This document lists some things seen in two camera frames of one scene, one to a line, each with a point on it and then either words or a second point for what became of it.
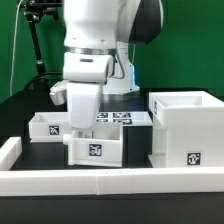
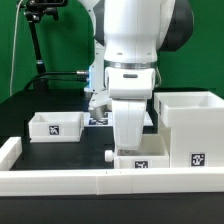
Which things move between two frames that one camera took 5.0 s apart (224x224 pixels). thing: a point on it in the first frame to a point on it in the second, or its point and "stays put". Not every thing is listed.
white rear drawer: x=48 y=127 stays put
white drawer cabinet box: x=188 y=129 stays put
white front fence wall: x=203 y=179 stays put
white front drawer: x=100 y=145 to x=154 y=154
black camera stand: x=33 y=11 stays put
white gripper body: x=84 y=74 to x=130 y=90
